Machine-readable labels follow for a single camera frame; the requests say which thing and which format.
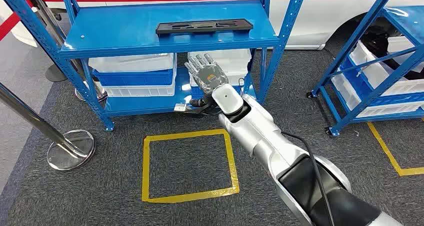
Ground black bulky object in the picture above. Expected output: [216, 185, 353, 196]
[361, 29, 424, 81]

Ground dark stanchion post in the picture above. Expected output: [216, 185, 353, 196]
[45, 63, 69, 83]

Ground black plastic plate frame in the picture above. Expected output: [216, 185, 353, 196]
[155, 19, 254, 37]

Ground blue metal shelf rack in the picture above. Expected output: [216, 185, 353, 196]
[306, 0, 424, 137]
[0, 0, 311, 132]

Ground yellow floor tape square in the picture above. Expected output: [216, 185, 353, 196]
[141, 129, 240, 204]
[366, 121, 424, 177]

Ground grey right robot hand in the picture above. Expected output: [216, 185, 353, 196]
[184, 53, 229, 96]

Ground red barrier belt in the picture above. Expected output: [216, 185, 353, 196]
[0, 0, 34, 42]

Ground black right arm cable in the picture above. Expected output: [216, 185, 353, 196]
[281, 131, 336, 226]

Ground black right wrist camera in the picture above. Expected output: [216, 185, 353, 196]
[173, 97, 222, 117]

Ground chrome stanchion post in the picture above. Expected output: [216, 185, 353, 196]
[23, 0, 109, 103]
[0, 82, 97, 171]

